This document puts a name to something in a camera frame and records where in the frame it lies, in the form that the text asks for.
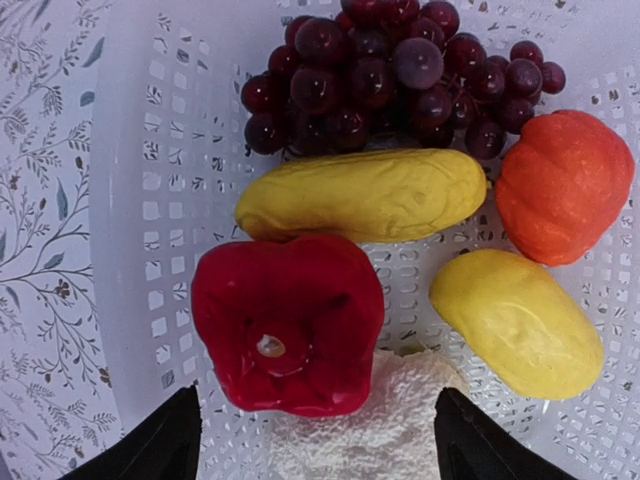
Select yellow toy mango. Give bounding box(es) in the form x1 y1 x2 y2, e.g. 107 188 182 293
429 249 605 401

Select orange toy pumpkin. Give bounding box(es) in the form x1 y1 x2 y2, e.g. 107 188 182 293
495 110 635 267

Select dark red grape bunch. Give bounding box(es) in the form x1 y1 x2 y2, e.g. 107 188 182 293
240 1 566 160

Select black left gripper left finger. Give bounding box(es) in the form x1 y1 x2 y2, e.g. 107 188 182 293
65 385 202 480

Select floral patterned table mat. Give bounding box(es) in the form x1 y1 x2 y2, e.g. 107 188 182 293
1 1 122 479

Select white perforated plastic basket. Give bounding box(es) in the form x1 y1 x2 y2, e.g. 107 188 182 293
90 1 639 479

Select white toy cauliflower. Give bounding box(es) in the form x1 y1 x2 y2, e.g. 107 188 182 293
267 349 469 479

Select red toy bell pepper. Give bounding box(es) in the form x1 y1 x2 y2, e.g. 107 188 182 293
191 235 385 418

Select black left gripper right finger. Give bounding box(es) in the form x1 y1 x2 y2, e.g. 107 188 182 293
434 388 572 480

